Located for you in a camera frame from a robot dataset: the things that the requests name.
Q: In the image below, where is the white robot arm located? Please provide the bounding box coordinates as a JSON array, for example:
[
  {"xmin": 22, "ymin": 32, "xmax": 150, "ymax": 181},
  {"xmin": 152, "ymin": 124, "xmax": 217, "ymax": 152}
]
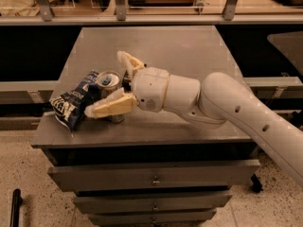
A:
[{"xmin": 84, "ymin": 51, "xmax": 303, "ymax": 186}]

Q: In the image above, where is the blue chip bag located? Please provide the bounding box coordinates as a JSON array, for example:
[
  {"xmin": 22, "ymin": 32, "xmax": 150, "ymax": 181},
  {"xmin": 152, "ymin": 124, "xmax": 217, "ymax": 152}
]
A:
[{"xmin": 49, "ymin": 71, "xmax": 101, "ymax": 131}]

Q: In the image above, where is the silver blue redbull can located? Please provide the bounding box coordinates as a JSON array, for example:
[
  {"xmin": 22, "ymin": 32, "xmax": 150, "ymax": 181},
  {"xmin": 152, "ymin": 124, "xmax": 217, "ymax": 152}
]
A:
[{"xmin": 96, "ymin": 70, "xmax": 125, "ymax": 124}]

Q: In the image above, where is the grey bottom drawer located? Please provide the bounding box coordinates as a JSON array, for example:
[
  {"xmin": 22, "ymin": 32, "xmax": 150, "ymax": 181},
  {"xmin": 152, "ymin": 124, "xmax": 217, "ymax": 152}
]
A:
[{"xmin": 88, "ymin": 209, "xmax": 216, "ymax": 226}]

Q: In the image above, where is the grey top drawer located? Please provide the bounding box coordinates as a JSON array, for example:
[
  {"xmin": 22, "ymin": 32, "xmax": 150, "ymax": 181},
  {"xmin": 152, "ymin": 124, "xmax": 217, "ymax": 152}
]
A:
[{"xmin": 48, "ymin": 160, "xmax": 259, "ymax": 192}]

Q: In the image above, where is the grey metal railing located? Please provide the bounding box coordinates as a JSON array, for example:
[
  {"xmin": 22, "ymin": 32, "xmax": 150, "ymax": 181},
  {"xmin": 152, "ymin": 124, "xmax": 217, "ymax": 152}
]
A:
[{"xmin": 0, "ymin": 0, "xmax": 303, "ymax": 25}]

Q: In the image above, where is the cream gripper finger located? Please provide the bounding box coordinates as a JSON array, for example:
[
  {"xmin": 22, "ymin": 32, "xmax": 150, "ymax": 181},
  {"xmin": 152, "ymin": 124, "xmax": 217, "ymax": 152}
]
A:
[
  {"xmin": 117, "ymin": 51, "xmax": 145, "ymax": 79},
  {"xmin": 84, "ymin": 88, "xmax": 138, "ymax": 118}
]

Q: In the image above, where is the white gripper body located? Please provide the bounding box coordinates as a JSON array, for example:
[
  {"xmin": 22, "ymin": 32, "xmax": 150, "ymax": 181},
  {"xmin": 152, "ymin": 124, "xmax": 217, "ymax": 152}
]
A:
[{"xmin": 131, "ymin": 67, "xmax": 169, "ymax": 113}]

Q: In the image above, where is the grey drawer cabinet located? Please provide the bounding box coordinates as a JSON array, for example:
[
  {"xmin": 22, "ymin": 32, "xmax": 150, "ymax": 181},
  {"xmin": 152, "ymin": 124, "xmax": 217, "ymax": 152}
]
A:
[{"xmin": 32, "ymin": 26, "xmax": 259, "ymax": 227}]

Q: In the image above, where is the grey drawer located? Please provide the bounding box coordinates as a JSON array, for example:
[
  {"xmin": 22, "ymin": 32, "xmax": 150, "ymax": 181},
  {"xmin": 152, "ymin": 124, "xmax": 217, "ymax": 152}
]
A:
[
  {"xmin": 74, "ymin": 191, "xmax": 231, "ymax": 214},
  {"xmin": 88, "ymin": 209, "xmax": 216, "ymax": 226},
  {"xmin": 48, "ymin": 160, "xmax": 259, "ymax": 192}
]

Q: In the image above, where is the black pole on floor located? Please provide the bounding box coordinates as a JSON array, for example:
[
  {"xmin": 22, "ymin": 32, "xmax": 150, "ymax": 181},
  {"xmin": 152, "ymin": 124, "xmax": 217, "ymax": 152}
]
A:
[{"xmin": 9, "ymin": 188, "xmax": 23, "ymax": 227}]

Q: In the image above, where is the black caster wheel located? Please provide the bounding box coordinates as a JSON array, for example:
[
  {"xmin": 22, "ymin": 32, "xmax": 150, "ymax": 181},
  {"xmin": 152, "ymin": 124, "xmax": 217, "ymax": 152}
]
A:
[{"xmin": 251, "ymin": 174, "xmax": 263, "ymax": 193}]

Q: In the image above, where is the grey middle drawer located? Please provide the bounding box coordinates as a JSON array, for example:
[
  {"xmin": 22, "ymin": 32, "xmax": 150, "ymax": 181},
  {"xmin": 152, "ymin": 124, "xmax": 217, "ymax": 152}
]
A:
[{"xmin": 74, "ymin": 191, "xmax": 231, "ymax": 214}]

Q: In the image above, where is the dark brown candy bar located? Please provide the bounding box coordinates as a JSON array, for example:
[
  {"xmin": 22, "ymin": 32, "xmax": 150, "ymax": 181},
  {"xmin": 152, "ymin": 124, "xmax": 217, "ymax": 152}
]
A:
[{"xmin": 122, "ymin": 72, "xmax": 131, "ymax": 91}]

